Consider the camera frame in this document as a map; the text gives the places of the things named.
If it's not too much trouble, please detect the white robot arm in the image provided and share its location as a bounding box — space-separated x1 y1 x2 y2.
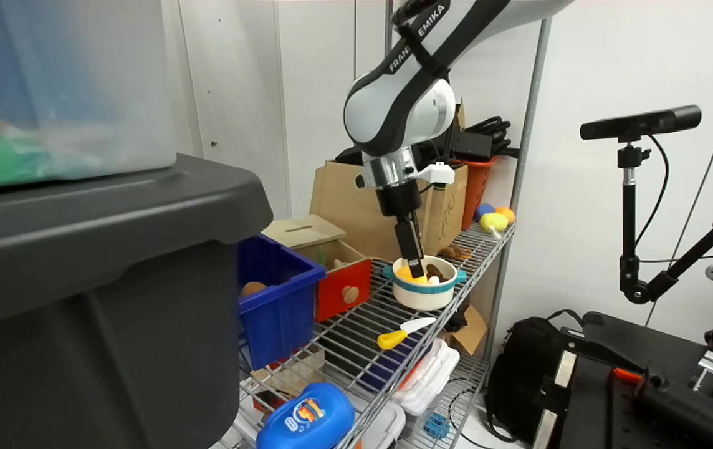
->
341 0 572 278

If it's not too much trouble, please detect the large dark grey storage tote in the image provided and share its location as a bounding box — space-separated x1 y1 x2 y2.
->
0 158 271 449

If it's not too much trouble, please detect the metal wire shelf rack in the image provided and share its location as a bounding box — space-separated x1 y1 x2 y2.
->
213 0 556 449

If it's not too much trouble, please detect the white plastic container lower shelf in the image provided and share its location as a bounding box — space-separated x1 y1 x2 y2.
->
390 340 462 416

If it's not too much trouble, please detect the black stereo camera on stand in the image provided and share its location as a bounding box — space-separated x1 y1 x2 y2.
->
579 102 713 306

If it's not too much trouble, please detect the blue plastic lunch case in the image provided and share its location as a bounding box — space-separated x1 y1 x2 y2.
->
257 382 357 449

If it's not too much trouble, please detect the black perforated table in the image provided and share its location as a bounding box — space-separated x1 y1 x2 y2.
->
558 311 713 449

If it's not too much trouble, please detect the blue plastic bin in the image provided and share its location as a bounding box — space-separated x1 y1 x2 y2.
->
236 235 323 369

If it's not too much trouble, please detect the yellow round plush toy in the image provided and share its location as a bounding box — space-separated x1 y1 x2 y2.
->
397 261 429 284

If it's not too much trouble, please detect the orange plastic container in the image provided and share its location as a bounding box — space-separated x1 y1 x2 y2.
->
462 160 494 230

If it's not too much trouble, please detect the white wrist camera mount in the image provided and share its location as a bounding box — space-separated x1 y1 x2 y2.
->
419 162 455 184

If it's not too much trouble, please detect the brown plush toy in bowl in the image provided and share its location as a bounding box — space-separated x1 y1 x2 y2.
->
425 265 447 283

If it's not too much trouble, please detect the yellow handled toy knife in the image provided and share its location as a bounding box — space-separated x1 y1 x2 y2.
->
376 318 437 352

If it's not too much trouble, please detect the clear plastic storage bin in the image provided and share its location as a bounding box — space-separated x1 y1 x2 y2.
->
0 0 176 188

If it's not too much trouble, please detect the wooden box with red drawer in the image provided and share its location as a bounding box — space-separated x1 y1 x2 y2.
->
265 215 374 322

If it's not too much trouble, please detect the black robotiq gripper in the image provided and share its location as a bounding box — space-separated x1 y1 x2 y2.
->
376 182 423 278

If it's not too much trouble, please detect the yellow and blue toy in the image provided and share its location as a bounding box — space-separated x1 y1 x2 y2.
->
475 205 516 238

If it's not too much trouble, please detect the orange black clamp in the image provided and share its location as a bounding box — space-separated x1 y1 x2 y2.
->
611 366 666 389

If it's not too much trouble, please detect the large cardboard box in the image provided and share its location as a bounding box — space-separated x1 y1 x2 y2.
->
308 162 469 259

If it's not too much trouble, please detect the white bowl with teal rim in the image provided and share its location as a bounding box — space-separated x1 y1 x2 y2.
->
383 255 465 311

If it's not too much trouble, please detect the black backpack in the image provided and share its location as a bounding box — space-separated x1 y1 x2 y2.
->
484 318 582 446

